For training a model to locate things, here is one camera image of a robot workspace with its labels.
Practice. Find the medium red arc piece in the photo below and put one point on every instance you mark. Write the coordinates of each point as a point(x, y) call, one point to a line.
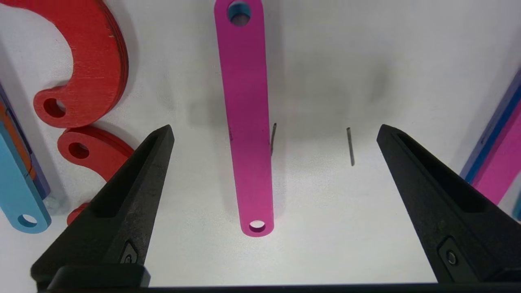
point(101, 61)

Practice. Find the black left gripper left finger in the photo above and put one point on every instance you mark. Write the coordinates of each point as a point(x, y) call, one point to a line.
point(118, 215)

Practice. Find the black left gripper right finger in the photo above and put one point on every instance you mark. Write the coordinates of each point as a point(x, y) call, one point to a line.
point(456, 215)

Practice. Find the large red arc piece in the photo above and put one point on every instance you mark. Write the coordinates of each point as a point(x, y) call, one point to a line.
point(95, 148)

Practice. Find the long pink bar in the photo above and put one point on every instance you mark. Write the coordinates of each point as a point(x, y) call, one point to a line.
point(244, 122)
point(502, 162)

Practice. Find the long blue bar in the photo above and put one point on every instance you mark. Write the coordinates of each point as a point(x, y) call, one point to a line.
point(16, 191)

